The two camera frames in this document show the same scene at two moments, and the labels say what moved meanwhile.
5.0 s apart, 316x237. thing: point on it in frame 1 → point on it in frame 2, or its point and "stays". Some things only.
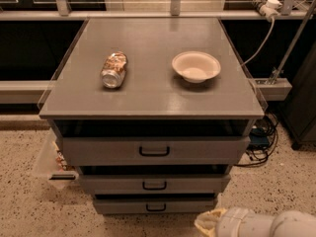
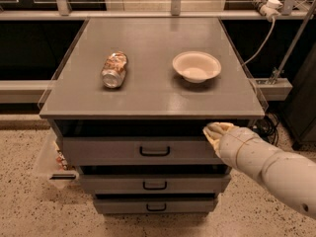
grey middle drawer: [156, 184] stays
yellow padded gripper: [227, 223] → [229, 144]
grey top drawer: [156, 151] stays
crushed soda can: [114, 69] stays
